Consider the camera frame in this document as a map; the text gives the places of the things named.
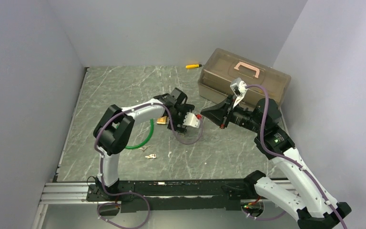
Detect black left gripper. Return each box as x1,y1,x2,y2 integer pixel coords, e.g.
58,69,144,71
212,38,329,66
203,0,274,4
168,104,195,133

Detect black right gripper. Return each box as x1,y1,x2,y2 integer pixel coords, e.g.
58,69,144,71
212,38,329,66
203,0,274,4
201,94,264,134

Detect brass padlock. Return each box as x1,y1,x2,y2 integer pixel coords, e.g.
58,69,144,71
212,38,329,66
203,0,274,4
156,116,168,125

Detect green cable lock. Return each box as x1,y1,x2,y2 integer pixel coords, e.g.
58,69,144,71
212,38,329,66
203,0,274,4
124,118,155,150

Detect small silver key pair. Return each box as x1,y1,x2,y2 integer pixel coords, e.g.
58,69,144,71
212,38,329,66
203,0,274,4
140,146,150,152

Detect silver key bunch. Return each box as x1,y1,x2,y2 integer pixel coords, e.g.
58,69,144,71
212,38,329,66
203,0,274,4
145,154,157,159

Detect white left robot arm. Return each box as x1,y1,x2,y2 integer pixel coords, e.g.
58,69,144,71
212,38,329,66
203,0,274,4
93,88,202,200

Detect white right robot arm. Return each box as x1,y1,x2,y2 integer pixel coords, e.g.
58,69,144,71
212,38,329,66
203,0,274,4
200,95,352,229

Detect translucent brown toolbox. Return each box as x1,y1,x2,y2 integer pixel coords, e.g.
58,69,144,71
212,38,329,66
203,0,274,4
197,48,292,125

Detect yellow screwdriver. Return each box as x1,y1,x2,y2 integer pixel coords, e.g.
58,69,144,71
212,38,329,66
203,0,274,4
185,64,202,69

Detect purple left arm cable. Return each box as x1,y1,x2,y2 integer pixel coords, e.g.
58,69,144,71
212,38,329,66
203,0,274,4
94,104,204,229

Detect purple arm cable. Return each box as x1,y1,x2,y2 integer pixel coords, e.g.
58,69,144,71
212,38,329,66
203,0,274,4
241,83,348,229
94,104,204,229

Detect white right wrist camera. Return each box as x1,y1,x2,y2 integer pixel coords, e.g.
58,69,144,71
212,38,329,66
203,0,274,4
230,78,247,107

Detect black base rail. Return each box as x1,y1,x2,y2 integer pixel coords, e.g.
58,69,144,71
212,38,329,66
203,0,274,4
86,179,261,213

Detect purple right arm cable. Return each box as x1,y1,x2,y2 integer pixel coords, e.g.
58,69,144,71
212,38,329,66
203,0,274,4
241,83,348,229

